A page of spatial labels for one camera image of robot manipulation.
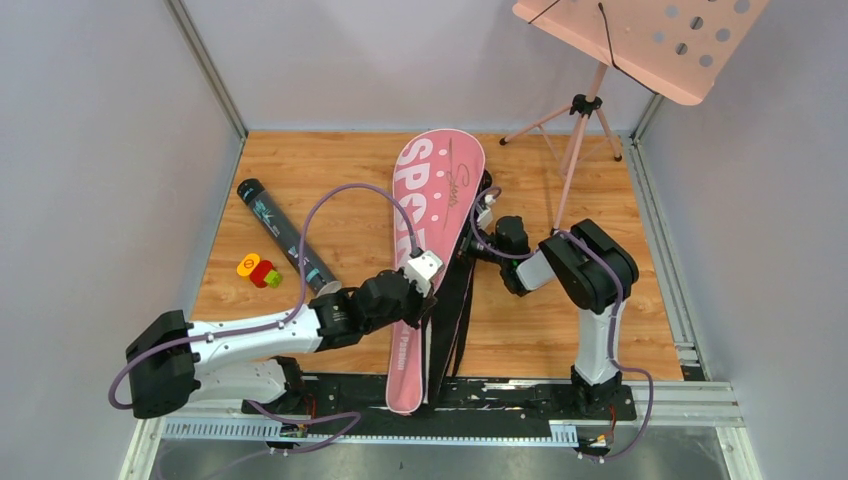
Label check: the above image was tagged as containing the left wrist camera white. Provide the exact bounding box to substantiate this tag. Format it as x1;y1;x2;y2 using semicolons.
401;250;444;297

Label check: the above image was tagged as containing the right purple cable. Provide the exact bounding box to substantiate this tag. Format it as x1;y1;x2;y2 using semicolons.
468;186;656;463

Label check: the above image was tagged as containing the black shuttlecock tube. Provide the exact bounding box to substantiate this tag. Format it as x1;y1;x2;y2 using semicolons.
236;178;342;295

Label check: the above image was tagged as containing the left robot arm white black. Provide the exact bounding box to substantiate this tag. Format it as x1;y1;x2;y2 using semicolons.
125;263;437;419

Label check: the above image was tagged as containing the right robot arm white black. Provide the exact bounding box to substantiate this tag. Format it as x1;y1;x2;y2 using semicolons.
460;216;639;418

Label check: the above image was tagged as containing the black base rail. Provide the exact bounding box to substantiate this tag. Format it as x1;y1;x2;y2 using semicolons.
263;373;637;438

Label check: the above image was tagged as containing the pink music stand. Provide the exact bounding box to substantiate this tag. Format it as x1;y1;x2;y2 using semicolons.
500;0;767;198

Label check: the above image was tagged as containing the pink racket bag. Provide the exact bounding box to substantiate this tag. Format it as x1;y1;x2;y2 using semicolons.
386;129;485;415

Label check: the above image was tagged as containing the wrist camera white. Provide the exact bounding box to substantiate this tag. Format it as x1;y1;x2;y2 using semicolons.
474;206;494;230
401;250;444;297

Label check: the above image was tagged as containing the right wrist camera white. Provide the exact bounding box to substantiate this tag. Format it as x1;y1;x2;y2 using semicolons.
474;206;494;230

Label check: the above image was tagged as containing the yellow red green toy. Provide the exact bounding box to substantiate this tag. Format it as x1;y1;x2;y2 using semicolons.
236;253;282;289

